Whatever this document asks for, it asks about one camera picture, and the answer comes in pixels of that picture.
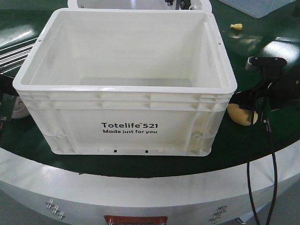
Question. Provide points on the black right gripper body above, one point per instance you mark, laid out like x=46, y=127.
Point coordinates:
x=279, y=87

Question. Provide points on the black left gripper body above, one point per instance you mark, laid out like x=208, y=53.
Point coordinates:
x=6, y=86

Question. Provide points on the grey smiley plush ball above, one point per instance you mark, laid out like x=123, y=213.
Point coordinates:
x=20, y=110

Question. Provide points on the yellow plush burger toy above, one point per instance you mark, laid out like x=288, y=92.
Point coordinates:
x=241, y=116

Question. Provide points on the white Totelife plastic crate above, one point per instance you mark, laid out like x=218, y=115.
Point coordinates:
x=128, y=82

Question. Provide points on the clear plastic storage box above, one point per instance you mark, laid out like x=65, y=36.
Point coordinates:
x=256, y=8

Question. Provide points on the green left circuit board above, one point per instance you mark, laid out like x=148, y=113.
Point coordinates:
x=7, y=103

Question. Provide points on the steel roller conveyor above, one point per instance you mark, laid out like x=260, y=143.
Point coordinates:
x=14, y=56

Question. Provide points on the small yellow rubber bulb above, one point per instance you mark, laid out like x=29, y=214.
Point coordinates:
x=237, y=26

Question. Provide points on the white outer conveyor rim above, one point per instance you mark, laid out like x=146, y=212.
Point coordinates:
x=197, y=199

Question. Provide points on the black bearing mounts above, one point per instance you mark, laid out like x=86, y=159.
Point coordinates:
x=179, y=4

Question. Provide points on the red warning label plate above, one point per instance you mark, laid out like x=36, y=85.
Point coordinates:
x=124, y=220

